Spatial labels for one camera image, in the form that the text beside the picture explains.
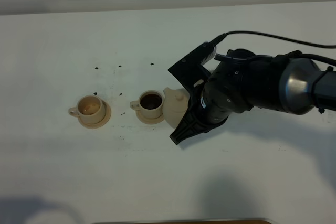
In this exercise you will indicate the beige teacup middle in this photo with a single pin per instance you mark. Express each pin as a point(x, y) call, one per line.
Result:
point(149, 104)

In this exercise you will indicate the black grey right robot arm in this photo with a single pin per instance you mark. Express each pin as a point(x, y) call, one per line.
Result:
point(292, 83)

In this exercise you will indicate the beige saucer middle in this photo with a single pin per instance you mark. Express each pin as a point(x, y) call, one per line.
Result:
point(149, 119)

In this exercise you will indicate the beige saucer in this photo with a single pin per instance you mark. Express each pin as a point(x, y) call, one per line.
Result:
point(105, 119)
point(149, 119)

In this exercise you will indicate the beige teacup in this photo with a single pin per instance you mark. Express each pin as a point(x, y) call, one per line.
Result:
point(149, 104)
point(90, 109)

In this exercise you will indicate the beige saucer left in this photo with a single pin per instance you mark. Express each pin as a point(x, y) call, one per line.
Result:
point(105, 119)

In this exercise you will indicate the beige teacup left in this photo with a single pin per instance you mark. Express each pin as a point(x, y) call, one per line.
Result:
point(90, 109)

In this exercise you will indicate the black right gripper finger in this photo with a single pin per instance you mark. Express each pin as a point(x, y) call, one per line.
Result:
point(189, 126)

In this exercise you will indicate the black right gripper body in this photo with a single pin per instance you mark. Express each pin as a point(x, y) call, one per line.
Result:
point(241, 81)

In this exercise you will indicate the beige ceramic teapot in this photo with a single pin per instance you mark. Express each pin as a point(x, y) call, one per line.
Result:
point(175, 105)

